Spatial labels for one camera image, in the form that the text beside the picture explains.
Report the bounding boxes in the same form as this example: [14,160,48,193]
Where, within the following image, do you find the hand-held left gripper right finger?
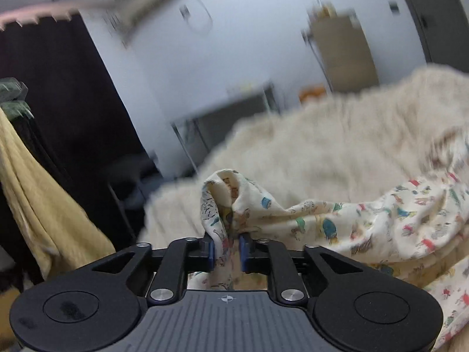
[238,233,370,304]

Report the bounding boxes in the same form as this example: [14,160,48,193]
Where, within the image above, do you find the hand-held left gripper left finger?
[90,238,216,303]

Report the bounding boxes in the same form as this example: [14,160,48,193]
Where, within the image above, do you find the cream printed pants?
[200,169,469,345]

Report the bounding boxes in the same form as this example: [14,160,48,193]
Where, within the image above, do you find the black chair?
[106,154,162,243]

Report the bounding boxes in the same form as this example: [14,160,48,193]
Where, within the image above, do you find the cream plush blanket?
[137,64,469,352]

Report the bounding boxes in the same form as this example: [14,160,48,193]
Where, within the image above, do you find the orange box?
[298,86,327,105]

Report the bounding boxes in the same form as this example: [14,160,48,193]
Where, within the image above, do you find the yellow towel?
[0,108,116,279]

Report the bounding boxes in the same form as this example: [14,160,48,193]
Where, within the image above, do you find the dark curtain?
[0,11,160,287]

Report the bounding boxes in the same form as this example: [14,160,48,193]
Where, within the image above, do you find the beige small fridge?
[308,11,380,93]

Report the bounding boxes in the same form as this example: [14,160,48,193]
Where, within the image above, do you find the white long-fur blanket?
[427,126,469,173]

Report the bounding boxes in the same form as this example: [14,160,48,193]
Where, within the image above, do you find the dark grey wardrobe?
[392,0,469,67]

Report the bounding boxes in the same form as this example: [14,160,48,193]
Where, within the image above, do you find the metal frame table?
[170,81,280,177]

